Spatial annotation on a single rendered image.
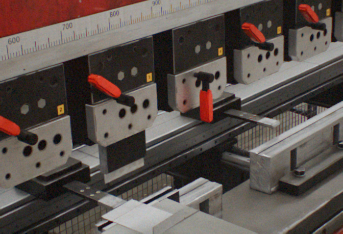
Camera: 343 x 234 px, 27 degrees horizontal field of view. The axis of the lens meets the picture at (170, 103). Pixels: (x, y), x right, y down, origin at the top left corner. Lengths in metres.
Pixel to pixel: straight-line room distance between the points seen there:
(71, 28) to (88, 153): 0.60
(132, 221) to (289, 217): 0.41
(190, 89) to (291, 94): 0.86
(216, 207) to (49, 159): 0.51
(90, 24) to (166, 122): 0.72
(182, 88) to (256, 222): 0.40
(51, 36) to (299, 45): 0.70
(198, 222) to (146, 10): 0.40
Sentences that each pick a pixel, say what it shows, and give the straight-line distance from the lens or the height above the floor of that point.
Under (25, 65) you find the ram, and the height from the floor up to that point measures 1.35.
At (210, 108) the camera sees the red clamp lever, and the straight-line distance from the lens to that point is 1.36.
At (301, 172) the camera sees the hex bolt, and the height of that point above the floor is 0.92.
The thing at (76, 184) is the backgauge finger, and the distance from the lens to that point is 1.50.
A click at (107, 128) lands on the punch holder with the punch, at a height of 1.21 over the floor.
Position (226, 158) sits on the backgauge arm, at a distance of 1.96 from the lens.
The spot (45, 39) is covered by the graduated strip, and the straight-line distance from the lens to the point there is 1.11.
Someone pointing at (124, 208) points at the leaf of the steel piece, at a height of 1.00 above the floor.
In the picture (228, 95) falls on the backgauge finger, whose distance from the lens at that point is 1.87.
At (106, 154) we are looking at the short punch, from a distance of 1.29.
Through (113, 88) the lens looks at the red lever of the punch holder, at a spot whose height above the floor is 1.29.
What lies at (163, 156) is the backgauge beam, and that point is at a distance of 1.78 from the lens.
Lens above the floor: 1.66
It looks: 20 degrees down
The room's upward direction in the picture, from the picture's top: 2 degrees counter-clockwise
